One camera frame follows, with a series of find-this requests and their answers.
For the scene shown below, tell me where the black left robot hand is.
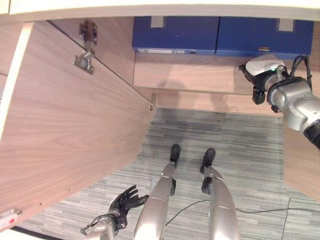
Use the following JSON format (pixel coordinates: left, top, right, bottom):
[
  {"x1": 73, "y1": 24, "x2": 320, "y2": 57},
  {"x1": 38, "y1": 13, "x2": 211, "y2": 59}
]
[{"x1": 108, "y1": 184, "x2": 150, "y2": 219}]

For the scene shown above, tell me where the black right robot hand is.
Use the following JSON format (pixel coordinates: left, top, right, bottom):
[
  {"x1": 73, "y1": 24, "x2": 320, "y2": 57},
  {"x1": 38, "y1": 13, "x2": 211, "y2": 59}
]
[{"x1": 238, "y1": 55, "x2": 287, "y2": 105}]

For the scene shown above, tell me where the blue lever arch folder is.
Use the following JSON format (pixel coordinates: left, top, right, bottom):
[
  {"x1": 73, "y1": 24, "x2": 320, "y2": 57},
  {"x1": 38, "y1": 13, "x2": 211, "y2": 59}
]
[
  {"x1": 131, "y1": 15, "x2": 221, "y2": 56},
  {"x1": 215, "y1": 16, "x2": 315, "y2": 58}
]

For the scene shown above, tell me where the wooden office cabinet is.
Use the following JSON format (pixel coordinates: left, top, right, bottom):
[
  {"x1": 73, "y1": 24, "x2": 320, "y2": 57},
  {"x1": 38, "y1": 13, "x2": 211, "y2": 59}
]
[{"x1": 0, "y1": 0, "x2": 320, "y2": 118}]

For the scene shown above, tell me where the wide wooden cabinet door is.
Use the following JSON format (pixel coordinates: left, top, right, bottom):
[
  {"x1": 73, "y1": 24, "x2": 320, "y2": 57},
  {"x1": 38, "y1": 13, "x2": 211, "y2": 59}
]
[{"x1": 0, "y1": 21, "x2": 157, "y2": 230}]

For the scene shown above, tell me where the narrow-seen wooden cabinet door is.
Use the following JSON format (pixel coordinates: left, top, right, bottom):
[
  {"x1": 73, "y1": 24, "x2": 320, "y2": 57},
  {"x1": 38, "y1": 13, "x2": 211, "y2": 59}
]
[{"x1": 282, "y1": 113, "x2": 320, "y2": 192}]

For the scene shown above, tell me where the silver left robot leg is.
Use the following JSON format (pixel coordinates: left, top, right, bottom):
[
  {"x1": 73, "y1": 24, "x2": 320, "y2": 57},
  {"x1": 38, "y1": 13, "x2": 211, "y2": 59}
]
[{"x1": 133, "y1": 144, "x2": 182, "y2": 240}]

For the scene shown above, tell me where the silver robot leg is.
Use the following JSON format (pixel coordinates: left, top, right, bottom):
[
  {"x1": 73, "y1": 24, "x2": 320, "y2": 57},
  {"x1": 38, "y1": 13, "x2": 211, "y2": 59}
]
[
  {"x1": 133, "y1": 144, "x2": 182, "y2": 240},
  {"x1": 199, "y1": 148, "x2": 241, "y2": 240}
]

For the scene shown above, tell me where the silver right robot leg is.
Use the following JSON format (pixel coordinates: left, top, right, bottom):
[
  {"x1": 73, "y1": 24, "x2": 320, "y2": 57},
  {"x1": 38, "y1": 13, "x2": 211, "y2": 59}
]
[{"x1": 199, "y1": 148, "x2": 241, "y2": 240}]

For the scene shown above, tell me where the small metal door hinge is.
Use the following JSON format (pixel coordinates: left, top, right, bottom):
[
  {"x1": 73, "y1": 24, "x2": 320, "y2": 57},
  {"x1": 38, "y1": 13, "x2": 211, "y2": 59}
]
[{"x1": 148, "y1": 93, "x2": 158, "y2": 111}]

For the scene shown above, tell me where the white door catch, red dot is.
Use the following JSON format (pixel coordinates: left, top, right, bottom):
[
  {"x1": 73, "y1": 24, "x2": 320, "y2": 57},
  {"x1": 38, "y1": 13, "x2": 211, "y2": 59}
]
[{"x1": 0, "y1": 208, "x2": 23, "y2": 230}]

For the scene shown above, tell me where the large metal door hinge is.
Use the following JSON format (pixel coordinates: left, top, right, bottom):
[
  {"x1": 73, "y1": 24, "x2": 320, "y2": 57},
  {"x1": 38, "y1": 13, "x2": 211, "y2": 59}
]
[{"x1": 72, "y1": 20, "x2": 98, "y2": 75}]

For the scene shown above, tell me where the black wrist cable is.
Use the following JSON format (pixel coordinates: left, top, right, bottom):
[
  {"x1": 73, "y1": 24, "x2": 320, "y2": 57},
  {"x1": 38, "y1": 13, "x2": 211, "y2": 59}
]
[{"x1": 289, "y1": 55, "x2": 315, "y2": 92}]

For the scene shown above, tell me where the thin black floor cable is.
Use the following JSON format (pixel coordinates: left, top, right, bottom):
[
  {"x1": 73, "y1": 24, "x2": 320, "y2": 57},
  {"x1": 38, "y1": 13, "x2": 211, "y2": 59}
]
[{"x1": 164, "y1": 199, "x2": 320, "y2": 226}]

